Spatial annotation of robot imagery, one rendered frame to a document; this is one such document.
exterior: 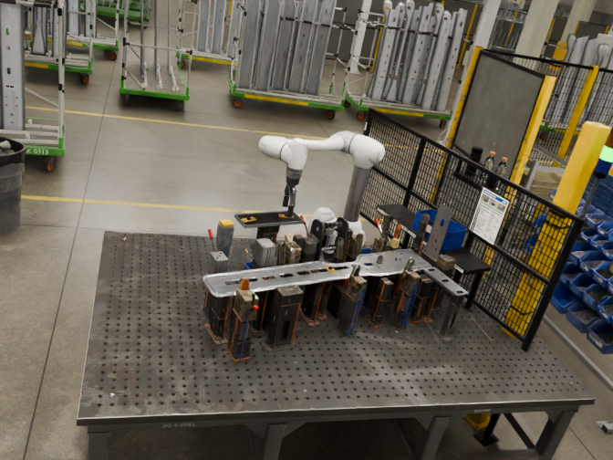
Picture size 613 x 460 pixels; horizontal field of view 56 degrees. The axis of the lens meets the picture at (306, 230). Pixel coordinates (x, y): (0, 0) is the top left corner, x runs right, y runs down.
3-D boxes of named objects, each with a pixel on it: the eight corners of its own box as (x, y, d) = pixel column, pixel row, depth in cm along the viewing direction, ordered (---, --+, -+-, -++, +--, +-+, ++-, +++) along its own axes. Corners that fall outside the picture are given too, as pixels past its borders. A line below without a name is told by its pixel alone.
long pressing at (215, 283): (216, 301, 269) (216, 298, 268) (199, 277, 285) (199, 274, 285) (434, 268, 340) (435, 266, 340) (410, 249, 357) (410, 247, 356)
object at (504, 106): (486, 297, 526) (568, 79, 441) (472, 297, 522) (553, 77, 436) (425, 230, 641) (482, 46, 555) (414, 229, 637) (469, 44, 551)
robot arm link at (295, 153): (308, 167, 315) (288, 160, 321) (313, 141, 309) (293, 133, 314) (298, 172, 307) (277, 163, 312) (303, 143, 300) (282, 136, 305)
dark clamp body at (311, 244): (295, 304, 332) (306, 245, 316) (285, 291, 342) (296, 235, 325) (311, 301, 338) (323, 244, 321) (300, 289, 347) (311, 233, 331)
